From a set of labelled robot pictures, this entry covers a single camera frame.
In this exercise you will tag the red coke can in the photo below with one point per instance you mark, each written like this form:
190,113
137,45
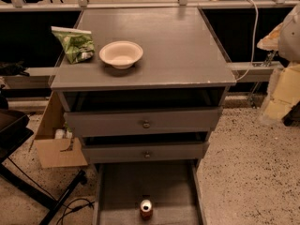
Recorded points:
146,209

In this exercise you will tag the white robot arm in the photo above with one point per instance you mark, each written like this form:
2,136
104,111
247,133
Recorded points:
283,92

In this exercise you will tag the grey drawer cabinet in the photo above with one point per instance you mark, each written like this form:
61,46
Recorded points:
182,67

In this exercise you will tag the grey top drawer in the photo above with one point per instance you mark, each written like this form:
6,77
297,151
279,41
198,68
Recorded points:
119,123

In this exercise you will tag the grey middle drawer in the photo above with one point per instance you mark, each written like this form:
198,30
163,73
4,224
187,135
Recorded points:
144,152

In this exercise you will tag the grey open bottom drawer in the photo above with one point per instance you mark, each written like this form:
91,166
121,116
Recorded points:
171,186

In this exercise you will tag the white paper bowl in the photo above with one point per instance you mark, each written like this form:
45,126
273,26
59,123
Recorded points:
121,54

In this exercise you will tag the green chip bag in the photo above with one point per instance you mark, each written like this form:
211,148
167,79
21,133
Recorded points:
77,44

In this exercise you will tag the brown cardboard box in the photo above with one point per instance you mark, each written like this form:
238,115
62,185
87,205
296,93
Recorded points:
56,146

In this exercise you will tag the black chair base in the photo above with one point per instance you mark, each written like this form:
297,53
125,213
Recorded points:
16,208

